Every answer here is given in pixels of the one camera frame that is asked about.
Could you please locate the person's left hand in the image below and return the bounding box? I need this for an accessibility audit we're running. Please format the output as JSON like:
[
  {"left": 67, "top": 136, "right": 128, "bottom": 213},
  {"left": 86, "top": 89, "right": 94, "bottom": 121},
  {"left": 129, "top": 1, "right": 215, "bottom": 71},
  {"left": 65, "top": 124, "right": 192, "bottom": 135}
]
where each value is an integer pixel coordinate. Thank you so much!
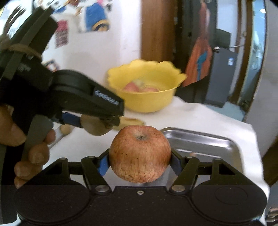
[{"left": 0, "top": 105, "right": 57, "bottom": 189}]

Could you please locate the small yellow banana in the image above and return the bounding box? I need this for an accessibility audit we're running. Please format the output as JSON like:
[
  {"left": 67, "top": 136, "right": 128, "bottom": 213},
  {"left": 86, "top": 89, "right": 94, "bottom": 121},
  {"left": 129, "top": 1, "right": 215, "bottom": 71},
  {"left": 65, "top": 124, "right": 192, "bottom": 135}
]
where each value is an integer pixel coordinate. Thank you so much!
[{"left": 113, "top": 116, "right": 146, "bottom": 131}]

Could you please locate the orange dress poster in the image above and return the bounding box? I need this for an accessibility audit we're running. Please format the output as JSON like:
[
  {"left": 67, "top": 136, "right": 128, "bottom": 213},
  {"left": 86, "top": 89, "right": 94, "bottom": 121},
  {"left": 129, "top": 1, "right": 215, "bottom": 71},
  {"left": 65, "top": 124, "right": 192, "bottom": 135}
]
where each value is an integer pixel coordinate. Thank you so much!
[{"left": 182, "top": 1, "right": 217, "bottom": 87}]

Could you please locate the small round brown fruit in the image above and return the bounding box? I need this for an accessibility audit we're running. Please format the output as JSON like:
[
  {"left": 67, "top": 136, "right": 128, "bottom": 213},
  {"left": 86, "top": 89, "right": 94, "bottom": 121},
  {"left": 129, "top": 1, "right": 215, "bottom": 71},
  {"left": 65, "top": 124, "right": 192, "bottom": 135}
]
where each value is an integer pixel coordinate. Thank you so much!
[{"left": 59, "top": 124, "right": 72, "bottom": 136}]

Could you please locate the wooden door frame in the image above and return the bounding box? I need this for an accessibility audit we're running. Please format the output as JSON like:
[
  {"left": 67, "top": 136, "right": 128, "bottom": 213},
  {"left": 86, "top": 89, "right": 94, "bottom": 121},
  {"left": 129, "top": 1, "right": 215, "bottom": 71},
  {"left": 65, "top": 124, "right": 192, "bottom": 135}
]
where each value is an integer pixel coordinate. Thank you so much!
[{"left": 141, "top": 0, "right": 176, "bottom": 62}]

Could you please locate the red apple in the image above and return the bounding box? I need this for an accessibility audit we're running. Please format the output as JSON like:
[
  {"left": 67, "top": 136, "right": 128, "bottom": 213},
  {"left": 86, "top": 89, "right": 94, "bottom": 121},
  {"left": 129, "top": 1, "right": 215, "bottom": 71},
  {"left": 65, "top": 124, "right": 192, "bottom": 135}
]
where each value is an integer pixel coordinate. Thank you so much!
[
  {"left": 109, "top": 125, "right": 171, "bottom": 183},
  {"left": 123, "top": 79, "right": 160, "bottom": 92}
]

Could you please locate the brown kiwi fruit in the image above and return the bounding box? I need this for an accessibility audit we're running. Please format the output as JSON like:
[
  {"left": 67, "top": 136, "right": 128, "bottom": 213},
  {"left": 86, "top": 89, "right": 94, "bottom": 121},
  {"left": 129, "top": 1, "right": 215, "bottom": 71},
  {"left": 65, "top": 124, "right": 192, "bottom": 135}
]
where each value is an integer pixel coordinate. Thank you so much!
[{"left": 80, "top": 114, "right": 113, "bottom": 136}]

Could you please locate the dark grey cabinet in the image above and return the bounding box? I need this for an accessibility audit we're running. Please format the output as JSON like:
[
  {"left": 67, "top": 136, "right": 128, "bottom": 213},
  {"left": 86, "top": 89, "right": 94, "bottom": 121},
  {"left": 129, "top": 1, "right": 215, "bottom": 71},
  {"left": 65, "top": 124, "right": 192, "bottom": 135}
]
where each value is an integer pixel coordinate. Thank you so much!
[{"left": 204, "top": 47, "right": 238, "bottom": 107}]

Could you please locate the metal baking tray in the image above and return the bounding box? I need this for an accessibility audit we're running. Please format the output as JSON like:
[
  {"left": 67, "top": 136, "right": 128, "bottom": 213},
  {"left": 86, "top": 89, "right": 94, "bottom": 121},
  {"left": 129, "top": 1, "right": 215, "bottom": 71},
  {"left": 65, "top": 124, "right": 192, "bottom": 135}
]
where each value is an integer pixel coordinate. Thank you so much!
[{"left": 159, "top": 127, "right": 244, "bottom": 187}]

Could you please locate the houses drawing paper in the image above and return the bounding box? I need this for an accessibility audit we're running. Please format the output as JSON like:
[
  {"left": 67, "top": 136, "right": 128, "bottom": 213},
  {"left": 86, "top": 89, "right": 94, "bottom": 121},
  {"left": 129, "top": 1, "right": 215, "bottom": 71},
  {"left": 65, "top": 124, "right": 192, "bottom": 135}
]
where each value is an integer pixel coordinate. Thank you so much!
[{"left": 41, "top": 19, "right": 70, "bottom": 74}]

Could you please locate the yellow plastic bowl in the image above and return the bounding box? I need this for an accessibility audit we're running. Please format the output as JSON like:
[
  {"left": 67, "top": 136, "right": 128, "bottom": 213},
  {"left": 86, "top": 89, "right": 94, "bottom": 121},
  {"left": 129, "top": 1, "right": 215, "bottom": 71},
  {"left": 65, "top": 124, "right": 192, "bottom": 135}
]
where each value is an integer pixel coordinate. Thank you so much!
[{"left": 107, "top": 59, "right": 187, "bottom": 113}]

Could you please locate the anime girl drawing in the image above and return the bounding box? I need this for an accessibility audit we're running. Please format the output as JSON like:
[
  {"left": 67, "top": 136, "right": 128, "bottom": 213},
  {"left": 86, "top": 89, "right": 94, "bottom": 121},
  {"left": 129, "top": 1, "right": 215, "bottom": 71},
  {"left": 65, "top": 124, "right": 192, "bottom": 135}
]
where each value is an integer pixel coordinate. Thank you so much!
[{"left": 75, "top": 1, "right": 113, "bottom": 33}]

